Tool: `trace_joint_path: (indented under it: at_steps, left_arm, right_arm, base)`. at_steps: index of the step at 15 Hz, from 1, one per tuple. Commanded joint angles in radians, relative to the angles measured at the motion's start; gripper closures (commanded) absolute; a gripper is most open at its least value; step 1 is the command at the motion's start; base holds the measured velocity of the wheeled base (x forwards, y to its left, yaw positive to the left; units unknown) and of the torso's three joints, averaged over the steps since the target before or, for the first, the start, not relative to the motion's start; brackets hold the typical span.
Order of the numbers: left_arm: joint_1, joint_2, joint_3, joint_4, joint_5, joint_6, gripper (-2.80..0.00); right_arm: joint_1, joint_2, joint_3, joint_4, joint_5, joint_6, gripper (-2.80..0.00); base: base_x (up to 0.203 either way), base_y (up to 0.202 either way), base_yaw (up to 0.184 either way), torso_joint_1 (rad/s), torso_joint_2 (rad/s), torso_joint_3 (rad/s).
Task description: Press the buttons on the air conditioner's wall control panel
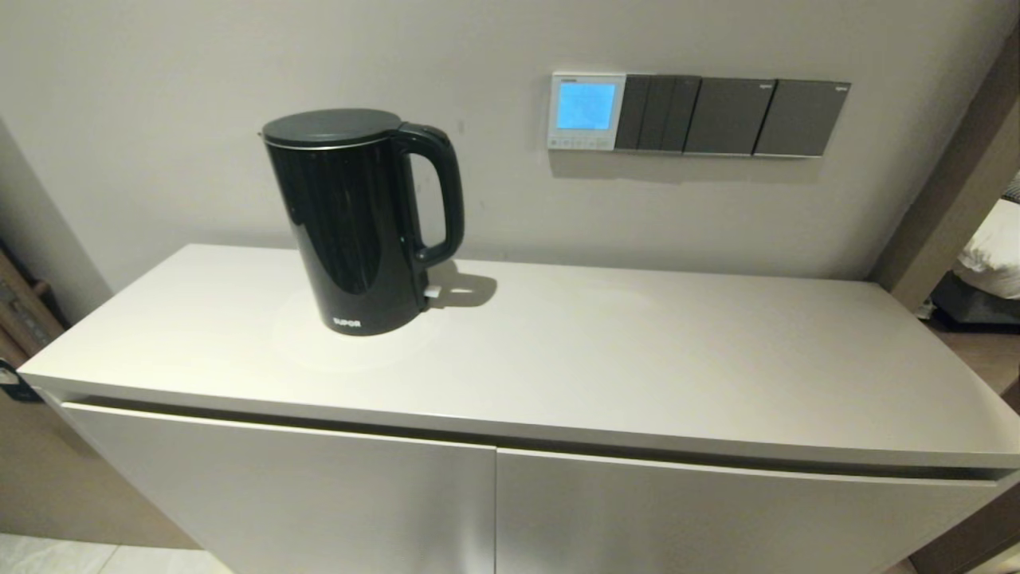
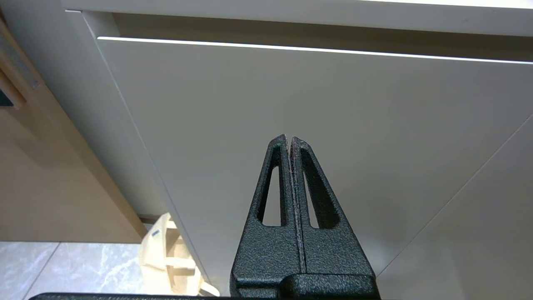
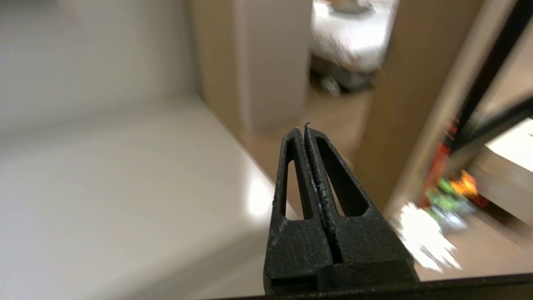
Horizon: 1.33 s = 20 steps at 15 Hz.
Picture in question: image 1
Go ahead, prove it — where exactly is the white cabinet door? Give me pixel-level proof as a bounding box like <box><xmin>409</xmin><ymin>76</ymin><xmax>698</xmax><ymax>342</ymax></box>
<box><xmin>496</xmin><ymin>448</ymin><xmax>1006</xmax><ymax>574</ymax></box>
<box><xmin>60</xmin><ymin>403</ymin><xmax>496</xmax><ymax>574</ymax></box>

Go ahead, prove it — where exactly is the white cabinet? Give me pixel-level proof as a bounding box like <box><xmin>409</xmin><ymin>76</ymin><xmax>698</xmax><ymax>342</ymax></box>
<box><xmin>16</xmin><ymin>243</ymin><xmax>1020</xmax><ymax>574</ymax></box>

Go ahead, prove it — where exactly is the grey single wall switch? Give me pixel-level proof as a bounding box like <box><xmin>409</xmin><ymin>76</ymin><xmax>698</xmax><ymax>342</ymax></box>
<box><xmin>753</xmin><ymin>79</ymin><xmax>853</xmax><ymax>159</ymax></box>
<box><xmin>684</xmin><ymin>77</ymin><xmax>777</xmax><ymax>157</ymax></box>

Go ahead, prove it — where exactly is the white bedding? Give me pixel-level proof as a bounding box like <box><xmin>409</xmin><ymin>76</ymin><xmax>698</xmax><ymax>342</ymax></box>
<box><xmin>954</xmin><ymin>198</ymin><xmax>1020</xmax><ymax>300</ymax></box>

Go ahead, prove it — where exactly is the white wall thermostat panel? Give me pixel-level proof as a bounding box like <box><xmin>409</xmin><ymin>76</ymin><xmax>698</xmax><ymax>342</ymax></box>
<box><xmin>547</xmin><ymin>72</ymin><xmax>627</xmax><ymax>152</ymax></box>

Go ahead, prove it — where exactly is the dark bed base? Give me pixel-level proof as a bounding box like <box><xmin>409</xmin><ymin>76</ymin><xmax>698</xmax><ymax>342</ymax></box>
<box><xmin>928</xmin><ymin>271</ymin><xmax>1020</xmax><ymax>328</ymax></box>

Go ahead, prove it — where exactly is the black electric kettle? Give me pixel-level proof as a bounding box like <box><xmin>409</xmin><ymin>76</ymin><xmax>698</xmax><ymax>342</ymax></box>
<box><xmin>257</xmin><ymin>108</ymin><xmax>465</xmax><ymax>337</ymax></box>

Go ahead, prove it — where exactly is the brown wooden rack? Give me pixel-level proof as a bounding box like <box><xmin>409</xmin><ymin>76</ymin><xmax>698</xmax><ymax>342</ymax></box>
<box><xmin>0</xmin><ymin>247</ymin><xmax>69</xmax><ymax>368</ymax></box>

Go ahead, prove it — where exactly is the wooden door frame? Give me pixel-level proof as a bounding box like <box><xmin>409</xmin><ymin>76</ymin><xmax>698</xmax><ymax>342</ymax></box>
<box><xmin>869</xmin><ymin>24</ymin><xmax>1020</xmax><ymax>312</ymax></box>

